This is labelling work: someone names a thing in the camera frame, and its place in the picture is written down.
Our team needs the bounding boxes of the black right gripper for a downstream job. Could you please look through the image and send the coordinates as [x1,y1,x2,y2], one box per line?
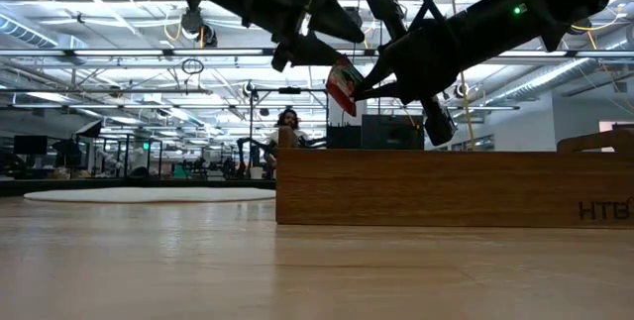
[354,0,496,148]

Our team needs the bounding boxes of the red tea bag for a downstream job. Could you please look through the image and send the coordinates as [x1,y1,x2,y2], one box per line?
[325,55,366,118]

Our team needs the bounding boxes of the wooden tea box organizer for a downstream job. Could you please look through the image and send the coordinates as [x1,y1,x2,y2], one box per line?
[274,126,634,229]

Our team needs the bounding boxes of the large black monitor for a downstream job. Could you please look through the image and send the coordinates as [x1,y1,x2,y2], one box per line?
[361,114,426,151]

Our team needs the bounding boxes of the person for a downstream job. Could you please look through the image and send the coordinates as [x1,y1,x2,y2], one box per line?
[264,108,311,151]

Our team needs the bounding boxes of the small black monitor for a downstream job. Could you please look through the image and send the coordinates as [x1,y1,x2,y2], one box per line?
[326,125,363,151]

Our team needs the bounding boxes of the black studio softbox light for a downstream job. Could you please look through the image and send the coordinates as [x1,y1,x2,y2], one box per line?
[73,119,104,139]

